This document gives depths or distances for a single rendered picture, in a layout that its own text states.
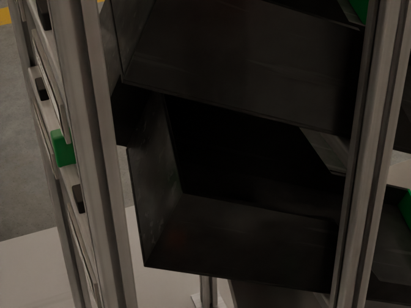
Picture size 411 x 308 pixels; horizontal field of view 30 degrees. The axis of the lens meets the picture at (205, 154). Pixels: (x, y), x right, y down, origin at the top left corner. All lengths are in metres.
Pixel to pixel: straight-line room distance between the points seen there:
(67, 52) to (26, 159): 2.33
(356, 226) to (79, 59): 0.24
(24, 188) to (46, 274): 1.44
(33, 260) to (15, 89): 1.88
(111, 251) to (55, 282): 0.69
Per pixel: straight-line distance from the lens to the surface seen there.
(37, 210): 2.49
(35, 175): 2.61
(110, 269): 0.46
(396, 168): 1.31
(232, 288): 0.69
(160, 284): 1.11
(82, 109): 0.38
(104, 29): 0.71
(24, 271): 1.17
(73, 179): 0.61
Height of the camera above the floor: 1.72
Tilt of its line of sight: 41 degrees down
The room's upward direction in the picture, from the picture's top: 2 degrees counter-clockwise
